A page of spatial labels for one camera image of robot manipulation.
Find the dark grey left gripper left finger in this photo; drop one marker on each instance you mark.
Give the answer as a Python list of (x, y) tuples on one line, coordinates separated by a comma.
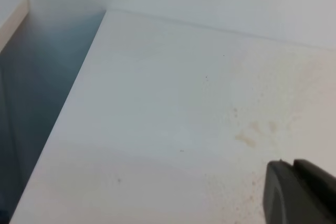
[(286, 200)]

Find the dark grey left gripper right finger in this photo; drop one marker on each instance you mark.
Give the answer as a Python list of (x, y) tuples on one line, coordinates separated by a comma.
[(319, 183)]

